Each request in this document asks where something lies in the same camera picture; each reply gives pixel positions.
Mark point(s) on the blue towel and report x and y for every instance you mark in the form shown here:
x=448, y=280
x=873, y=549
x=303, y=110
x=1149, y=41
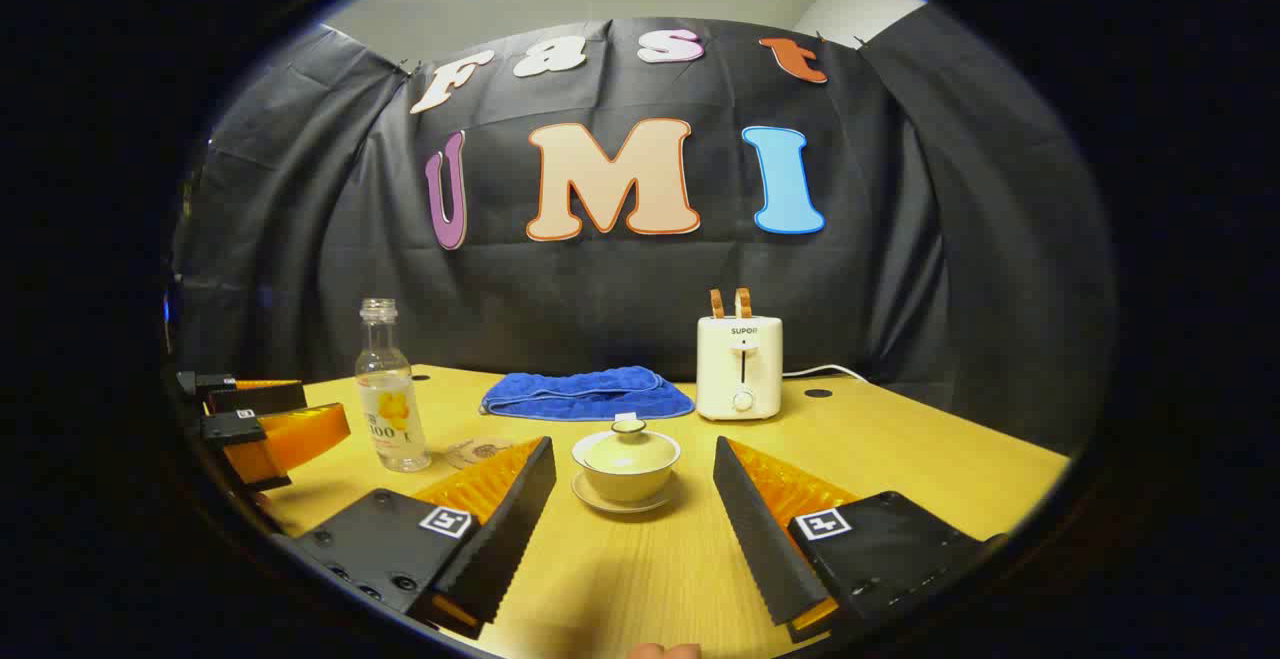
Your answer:
x=585, y=394

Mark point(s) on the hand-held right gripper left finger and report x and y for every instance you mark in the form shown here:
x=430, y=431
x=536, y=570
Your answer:
x=510, y=529

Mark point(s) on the cream teacup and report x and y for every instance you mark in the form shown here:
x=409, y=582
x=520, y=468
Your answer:
x=627, y=487

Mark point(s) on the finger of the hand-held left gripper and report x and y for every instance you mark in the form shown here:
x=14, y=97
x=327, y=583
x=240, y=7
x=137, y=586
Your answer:
x=260, y=399
x=235, y=429

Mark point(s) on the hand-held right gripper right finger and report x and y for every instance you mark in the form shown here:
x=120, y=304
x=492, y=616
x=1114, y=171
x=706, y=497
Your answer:
x=760, y=539

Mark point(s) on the white toaster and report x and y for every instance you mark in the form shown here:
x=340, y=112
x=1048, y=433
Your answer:
x=740, y=369

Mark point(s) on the clear water bottle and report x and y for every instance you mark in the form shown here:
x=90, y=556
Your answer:
x=385, y=379

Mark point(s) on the cream saucer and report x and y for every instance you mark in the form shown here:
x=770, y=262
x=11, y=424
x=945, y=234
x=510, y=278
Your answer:
x=600, y=505

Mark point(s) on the round brown coaster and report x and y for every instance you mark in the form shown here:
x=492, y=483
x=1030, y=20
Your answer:
x=480, y=452

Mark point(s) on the bread slice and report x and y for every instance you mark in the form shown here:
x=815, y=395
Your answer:
x=743, y=303
x=717, y=304

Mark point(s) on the cream teacup lid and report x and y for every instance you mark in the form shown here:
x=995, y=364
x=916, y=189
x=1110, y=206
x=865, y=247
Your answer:
x=627, y=451

